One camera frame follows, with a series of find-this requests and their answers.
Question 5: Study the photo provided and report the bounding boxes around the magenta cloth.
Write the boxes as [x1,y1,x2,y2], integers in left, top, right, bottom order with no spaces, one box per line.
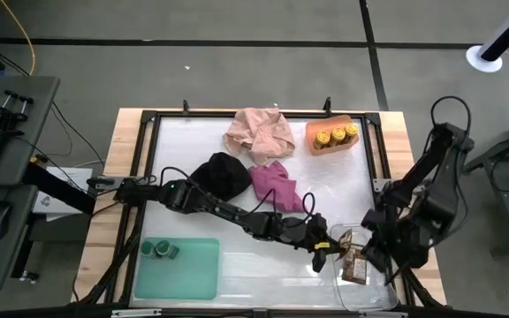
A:
[247,160,308,214]

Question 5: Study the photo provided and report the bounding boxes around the teal plastic bin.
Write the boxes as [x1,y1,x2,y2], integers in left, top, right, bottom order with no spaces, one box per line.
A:
[133,237,221,301]

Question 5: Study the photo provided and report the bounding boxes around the white paper sheet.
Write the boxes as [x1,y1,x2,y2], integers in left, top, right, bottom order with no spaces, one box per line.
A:
[32,166,95,223]

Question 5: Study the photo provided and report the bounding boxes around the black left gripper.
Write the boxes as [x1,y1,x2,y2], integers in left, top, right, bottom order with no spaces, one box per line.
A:
[276,213,349,274]

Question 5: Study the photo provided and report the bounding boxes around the black cloth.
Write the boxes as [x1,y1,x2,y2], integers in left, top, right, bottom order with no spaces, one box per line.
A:
[190,151,253,203]

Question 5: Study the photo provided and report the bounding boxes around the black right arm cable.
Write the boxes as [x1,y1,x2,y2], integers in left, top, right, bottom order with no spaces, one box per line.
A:
[429,95,473,136]

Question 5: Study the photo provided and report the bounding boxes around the pole with white base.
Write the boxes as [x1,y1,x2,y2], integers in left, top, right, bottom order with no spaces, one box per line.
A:
[465,0,509,74]

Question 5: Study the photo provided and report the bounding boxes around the black desk clamp holder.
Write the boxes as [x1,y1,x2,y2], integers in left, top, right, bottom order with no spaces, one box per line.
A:
[0,89,35,136]

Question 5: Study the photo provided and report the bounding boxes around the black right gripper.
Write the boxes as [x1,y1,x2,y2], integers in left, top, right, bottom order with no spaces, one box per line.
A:
[360,207,417,274]

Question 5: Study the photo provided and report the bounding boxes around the orange plastic bin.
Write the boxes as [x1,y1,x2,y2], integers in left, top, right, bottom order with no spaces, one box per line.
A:
[305,114,361,156]

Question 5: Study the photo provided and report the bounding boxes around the clear plastic bin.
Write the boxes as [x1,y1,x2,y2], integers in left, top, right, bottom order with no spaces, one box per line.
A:
[329,223,399,311]

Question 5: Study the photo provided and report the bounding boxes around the beige cloth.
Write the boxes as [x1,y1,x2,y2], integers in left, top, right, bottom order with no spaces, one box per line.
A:
[222,107,296,167]

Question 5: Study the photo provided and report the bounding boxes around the yellow cable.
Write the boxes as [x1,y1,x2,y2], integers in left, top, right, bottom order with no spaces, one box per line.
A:
[0,0,37,77]

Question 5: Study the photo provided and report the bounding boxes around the black aluminium table frame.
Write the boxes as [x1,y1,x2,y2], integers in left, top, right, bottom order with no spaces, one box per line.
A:
[103,96,445,313]

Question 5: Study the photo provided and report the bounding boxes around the yellow-lid spice jar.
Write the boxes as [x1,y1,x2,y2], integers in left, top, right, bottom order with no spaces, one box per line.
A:
[312,130,331,151]
[329,126,346,147]
[343,122,360,143]

